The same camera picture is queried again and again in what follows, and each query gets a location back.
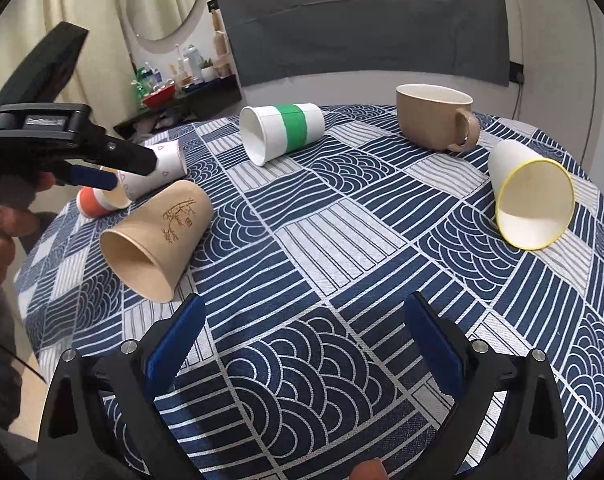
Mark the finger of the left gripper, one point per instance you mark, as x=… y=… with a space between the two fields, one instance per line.
x=126 y=156

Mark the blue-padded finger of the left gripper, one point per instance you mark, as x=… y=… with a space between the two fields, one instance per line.
x=79 y=175

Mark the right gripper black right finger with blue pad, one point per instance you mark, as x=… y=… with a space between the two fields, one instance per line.
x=529 y=439

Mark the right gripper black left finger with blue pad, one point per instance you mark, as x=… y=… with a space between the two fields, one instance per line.
x=76 y=440

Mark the orange white paper cup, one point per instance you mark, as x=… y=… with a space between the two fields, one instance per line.
x=94 y=203

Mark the white paper cup pink hearts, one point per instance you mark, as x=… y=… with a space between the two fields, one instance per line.
x=171 y=166

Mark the brown kraft paper cup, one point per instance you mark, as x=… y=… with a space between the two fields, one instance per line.
x=149 y=249

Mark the white cup green band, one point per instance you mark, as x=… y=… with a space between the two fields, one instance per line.
x=268 y=132

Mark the white cup yellow rim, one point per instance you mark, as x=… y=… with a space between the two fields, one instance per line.
x=534 y=195

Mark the person's left hand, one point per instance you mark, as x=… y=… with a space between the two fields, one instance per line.
x=14 y=223

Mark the person's right hand thumb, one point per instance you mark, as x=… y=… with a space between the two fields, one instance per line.
x=369 y=470

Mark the red bowl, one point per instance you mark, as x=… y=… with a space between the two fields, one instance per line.
x=160 y=97

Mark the green plastic bottle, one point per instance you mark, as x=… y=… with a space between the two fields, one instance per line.
x=145 y=81

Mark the small potted plant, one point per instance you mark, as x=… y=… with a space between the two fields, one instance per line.
x=207 y=70

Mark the white spray bottle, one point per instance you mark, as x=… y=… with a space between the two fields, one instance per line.
x=194 y=59

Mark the black side shelf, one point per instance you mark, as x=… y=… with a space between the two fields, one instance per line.
x=209 y=100

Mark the beige curtain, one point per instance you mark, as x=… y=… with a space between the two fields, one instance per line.
x=103 y=75

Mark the blue white patterned tablecloth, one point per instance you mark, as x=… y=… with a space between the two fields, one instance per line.
x=304 y=366

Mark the beige ceramic mug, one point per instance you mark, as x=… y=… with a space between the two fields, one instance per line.
x=437 y=118

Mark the grey cloth covered screen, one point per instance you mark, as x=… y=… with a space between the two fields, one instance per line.
x=276 y=39

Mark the white refrigerator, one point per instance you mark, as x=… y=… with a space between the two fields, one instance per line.
x=560 y=44

